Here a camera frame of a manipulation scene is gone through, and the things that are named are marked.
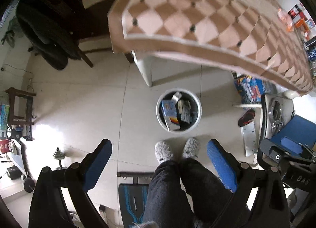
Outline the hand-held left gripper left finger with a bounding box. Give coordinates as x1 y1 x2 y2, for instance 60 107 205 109
28 139 113 228

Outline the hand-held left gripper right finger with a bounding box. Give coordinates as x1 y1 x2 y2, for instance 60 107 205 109
207 139 288 228

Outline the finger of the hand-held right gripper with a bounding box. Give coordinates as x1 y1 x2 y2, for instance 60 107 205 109
281 136 316 155
257 139 316 169

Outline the white round trash bin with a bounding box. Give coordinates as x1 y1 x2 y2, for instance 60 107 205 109
155 88 201 132

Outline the white box with striped label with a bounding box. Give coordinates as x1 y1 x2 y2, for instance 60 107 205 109
164 114 181 132

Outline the blue printed wrapper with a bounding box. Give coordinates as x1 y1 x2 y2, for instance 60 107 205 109
161 99 179 117

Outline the white plastic board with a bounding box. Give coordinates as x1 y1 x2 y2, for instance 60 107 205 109
241 119 258 157

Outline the person's right leg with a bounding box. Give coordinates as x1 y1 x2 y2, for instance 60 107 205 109
180 157 250 228

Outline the person's leg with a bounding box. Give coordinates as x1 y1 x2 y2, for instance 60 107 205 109
180 157 250 228
143 160 189 228

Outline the silver metal object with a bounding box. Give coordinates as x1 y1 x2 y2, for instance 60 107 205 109
265 95 294 142

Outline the grey right slipper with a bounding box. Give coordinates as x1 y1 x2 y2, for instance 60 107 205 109
182 138 201 159

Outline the grey slipper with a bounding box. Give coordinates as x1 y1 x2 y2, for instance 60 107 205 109
155 140 174 164
182 138 201 159

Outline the small dumbbell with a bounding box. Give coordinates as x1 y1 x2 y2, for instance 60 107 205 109
52 147 68 170

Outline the red black slipper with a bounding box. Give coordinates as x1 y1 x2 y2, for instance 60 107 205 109
237 109 256 127

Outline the black blue weight bench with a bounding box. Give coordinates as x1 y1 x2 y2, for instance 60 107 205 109
117 172 158 228

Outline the grey left slipper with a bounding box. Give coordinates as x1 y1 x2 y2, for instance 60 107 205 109
155 140 174 164

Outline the person's left leg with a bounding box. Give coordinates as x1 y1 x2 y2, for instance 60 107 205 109
143 160 189 228

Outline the blue printed carton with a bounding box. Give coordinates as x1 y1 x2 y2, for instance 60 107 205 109
233 75 274 105

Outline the dark wooden stool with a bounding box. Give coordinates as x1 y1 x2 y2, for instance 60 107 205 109
5 87 37 142

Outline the blue printed box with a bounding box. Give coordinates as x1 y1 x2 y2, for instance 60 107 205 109
0 104 11 130

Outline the dark wooden chair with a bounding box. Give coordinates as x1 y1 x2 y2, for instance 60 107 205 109
71 0 119 68

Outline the orange plastic wrapper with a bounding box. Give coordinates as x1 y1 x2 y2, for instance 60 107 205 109
276 8 294 32

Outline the diamond pattern tablecloth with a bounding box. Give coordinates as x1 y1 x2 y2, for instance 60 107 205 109
107 0 316 96

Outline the black office chair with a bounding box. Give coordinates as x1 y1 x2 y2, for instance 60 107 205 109
16 0 87 70

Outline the grey green bag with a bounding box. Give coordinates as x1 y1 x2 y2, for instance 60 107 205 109
1 19 23 45

